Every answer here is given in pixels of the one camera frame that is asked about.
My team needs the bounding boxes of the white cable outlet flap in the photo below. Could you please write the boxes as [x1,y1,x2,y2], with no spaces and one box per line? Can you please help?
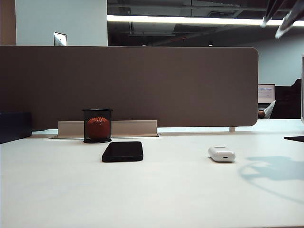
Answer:
[58,120,158,138]

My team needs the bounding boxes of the seated person in background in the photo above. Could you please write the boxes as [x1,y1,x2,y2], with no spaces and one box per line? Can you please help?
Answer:
[258,78,304,119]

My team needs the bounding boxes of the orange ball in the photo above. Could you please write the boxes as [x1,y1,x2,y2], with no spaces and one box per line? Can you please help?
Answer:
[86,116,111,140]

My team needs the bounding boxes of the black mesh pen holder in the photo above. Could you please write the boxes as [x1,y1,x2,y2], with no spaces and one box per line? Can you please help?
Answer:
[82,108,113,144]

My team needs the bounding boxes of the black desk mat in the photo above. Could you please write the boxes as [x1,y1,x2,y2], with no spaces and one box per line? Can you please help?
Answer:
[284,136,304,143]

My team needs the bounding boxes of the dark blue storage box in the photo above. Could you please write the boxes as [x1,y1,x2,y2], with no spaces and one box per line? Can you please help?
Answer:
[0,111,33,144]

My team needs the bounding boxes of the silver wall plate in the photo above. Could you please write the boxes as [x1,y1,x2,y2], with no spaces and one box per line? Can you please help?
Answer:
[53,31,67,46]

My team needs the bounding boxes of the grey monitor edge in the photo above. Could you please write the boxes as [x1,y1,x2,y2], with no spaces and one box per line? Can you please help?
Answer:
[301,53,304,124]

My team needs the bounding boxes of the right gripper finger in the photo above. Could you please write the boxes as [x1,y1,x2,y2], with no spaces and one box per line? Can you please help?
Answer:
[260,0,281,28]
[275,0,304,39]

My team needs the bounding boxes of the black smartphone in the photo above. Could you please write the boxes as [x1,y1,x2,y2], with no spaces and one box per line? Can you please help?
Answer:
[102,141,144,163]

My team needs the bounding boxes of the white wireless earbud case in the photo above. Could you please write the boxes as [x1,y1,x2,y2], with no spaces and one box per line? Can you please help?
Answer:
[208,146,236,163]

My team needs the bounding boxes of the background computer monitor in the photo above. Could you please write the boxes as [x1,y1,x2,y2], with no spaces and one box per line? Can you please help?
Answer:
[258,83,276,104]

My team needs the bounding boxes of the desk cable outlet frame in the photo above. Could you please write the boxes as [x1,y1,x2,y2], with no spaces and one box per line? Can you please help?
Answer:
[46,133,163,140]

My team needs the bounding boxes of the long ceiling strip light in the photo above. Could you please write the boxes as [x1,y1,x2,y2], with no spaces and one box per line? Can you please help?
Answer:
[106,14,304,27]

